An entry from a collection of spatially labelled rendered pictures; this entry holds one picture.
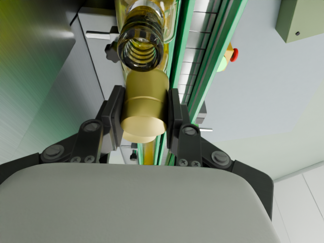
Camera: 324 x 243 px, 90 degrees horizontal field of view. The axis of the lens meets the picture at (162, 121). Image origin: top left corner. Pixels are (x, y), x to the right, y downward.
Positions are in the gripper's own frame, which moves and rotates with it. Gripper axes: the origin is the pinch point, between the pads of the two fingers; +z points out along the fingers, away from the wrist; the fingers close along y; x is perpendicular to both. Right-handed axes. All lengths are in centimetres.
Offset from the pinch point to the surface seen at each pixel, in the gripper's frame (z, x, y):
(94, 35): 21.1, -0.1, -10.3
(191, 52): 30.8, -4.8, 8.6
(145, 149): 46, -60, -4
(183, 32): 20.4, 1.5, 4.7
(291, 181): 200, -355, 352
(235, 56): 39.2, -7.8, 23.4
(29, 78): 6.4, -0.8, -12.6
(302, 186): 177, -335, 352
